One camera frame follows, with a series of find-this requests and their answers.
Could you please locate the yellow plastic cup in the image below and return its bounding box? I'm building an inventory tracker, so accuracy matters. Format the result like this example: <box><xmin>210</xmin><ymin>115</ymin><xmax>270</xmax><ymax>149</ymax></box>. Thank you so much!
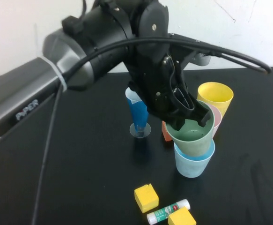
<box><xmin>197</xmin><ymin>82</ymin><xmax>234</xmax><ymax>118</ymax></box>

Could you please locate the blue conical footed glass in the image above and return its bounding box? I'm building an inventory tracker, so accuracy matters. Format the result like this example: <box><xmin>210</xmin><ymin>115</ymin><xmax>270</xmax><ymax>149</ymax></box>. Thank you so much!
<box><xmin>125</xmin><ymin>86</ymin><xmax>152</xmax><ymax>139</ymax></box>

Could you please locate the pink plastic cup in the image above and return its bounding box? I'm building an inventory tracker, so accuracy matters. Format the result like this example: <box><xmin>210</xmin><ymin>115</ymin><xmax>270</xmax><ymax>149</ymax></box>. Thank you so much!
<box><xmin>207</xmin><ymin>104</ymin><xmax>222</xmax><ymax>138</ymax></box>

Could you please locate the yellow cube block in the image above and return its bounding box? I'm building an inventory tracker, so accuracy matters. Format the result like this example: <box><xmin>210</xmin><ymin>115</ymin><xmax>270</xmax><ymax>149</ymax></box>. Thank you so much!
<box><xmin>167</xmin><ymin>206</ymin><xmax>197</xmax><ymax>225</ymax></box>

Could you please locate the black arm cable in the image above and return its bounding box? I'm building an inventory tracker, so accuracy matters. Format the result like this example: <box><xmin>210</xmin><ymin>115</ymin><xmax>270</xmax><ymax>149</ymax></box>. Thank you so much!
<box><xmin>30</xmin><ymin>37</ymin><xmax>273</xmax><ymax>225</ymax></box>

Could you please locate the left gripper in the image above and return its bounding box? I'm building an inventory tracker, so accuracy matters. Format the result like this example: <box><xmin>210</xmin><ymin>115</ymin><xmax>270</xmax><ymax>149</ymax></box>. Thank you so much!
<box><xmin>126</xmin><ymin>35</ymin><xmax>211</xmax><ymax>132</ymax></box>

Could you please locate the green plastic cup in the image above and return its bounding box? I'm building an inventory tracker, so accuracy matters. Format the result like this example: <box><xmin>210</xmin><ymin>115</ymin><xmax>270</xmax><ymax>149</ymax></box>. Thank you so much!
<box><xmin>165</xmin><ymin>100</ymin><xmax>215</xmax><ymax>157</ymax></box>

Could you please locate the orange cube block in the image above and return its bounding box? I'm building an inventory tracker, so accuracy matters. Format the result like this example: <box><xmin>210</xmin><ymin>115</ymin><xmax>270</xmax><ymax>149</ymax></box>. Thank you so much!
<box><xmin>161</xmin><ymin>120</ymin><xmax>174</xmax><ymax>142</ymax></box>

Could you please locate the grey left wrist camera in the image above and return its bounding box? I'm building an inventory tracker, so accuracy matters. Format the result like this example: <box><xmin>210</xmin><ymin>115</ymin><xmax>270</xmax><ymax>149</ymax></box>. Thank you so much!
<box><xmin>190</xmin><ymin>52</ymin><xmax>211</xmax><ymax>67</ymax></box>

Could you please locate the light blue plastic cup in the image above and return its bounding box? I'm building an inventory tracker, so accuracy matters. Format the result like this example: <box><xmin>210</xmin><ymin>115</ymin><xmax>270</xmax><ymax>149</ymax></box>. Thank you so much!
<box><xmin>173</xmin><ymin>139</ymin><xmax>216</xmax><ymax>179</ymax></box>

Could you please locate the white cable tie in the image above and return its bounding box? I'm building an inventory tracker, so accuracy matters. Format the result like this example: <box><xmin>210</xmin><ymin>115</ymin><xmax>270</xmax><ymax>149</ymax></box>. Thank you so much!
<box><xmin>42</xmin><ymin>56</ymin><xmax>68</xmax><ymax>91</ymax></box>

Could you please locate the yellow cube block chipped corner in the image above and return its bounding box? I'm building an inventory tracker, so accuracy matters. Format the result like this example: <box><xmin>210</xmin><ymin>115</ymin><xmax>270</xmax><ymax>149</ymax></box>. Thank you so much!
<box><xmin>134</xmin><ymin>183</ymin><xmax>159</xmax><ymax>213</ymax></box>

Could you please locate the white green glue stick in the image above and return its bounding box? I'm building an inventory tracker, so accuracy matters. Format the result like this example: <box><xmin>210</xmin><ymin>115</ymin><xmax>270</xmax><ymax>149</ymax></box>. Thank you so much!
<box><xmin>146</xmin><ymin>198</ymin><xmax>191</xmax><ymax>224</ymax></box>

